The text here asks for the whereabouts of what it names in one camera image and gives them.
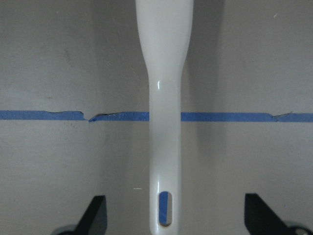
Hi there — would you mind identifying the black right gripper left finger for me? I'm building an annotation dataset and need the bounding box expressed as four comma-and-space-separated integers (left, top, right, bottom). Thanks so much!
73, 195, 108, 235

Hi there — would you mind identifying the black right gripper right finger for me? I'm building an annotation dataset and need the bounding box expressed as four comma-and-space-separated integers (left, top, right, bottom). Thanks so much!
244, 193, 296, 235

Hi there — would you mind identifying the white hand brush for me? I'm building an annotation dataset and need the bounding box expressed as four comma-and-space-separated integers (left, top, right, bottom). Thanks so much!
135, 0, 194, 235

